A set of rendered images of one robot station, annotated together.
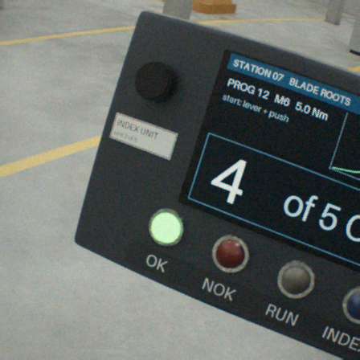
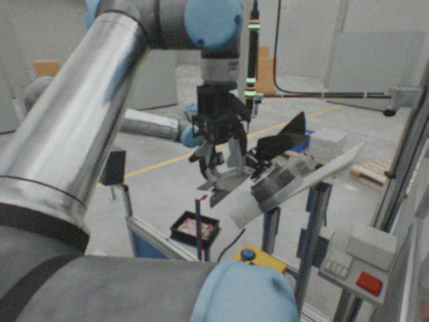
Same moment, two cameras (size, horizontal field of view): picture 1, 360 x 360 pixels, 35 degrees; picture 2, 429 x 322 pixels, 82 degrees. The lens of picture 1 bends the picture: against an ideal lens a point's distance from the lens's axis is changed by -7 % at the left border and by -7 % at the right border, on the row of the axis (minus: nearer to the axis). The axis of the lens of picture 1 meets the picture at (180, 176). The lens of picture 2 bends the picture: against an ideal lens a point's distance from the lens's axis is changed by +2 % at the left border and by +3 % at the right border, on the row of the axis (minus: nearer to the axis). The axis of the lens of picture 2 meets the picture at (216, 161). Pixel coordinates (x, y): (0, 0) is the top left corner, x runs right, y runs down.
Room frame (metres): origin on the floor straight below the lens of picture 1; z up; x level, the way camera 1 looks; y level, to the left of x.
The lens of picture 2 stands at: (-0.58, -1.05, 1.75)
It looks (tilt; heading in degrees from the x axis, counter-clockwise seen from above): 26 degrees down; 18
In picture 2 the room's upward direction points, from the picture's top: straight up
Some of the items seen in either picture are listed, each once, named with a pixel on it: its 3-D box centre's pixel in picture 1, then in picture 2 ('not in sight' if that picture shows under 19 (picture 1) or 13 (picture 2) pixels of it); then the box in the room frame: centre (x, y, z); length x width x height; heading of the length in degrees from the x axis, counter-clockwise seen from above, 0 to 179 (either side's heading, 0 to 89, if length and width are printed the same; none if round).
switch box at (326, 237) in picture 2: not in sight; (314, 244); (0.58, -1.25, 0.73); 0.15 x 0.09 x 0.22; 69
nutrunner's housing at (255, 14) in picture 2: not in sight; (251, 67); (0.50, -0.86, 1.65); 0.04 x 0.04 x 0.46
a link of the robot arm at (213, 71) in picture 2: not in sight; (221, 70); (-0.09, -0.91, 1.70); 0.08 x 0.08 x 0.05
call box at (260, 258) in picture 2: not in sight; (258, 272); (0.05, -1.00, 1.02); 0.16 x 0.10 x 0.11; 69
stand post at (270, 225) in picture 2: not in sight; (265, 267); (0.58, -1.01, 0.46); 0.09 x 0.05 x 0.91; 159
